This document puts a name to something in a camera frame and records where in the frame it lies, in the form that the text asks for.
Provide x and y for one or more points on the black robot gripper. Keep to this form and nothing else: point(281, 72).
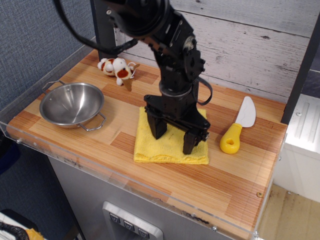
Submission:
point(182, 113)

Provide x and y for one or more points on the yellow cloth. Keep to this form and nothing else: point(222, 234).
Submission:
point(168, 148)

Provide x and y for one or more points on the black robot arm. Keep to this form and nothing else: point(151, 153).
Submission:
point(172, 40)

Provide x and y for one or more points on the white brown plush dog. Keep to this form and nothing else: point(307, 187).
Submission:
point(118, 67)

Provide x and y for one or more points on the silver control panel with buttons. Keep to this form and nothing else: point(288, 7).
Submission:
point(122, 225)

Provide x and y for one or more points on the white aluminium block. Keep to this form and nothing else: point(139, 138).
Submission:
point(298, 167)

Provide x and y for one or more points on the clear acrylic table guard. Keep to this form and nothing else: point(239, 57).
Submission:
point(186, 202)

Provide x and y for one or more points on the yellow handled toy knife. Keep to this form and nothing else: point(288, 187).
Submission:
point(230, 141)

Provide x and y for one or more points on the stainless steel bowl with handles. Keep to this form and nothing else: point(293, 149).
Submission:
point(72, 105)

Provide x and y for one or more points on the black vertical post left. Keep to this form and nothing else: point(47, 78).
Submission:
point(104, 31)

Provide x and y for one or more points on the black vertical post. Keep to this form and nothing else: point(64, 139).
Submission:
point(104, 31)
point(305, 66)

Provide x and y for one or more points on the black vertical post right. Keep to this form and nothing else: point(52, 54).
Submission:
point(305, 66)

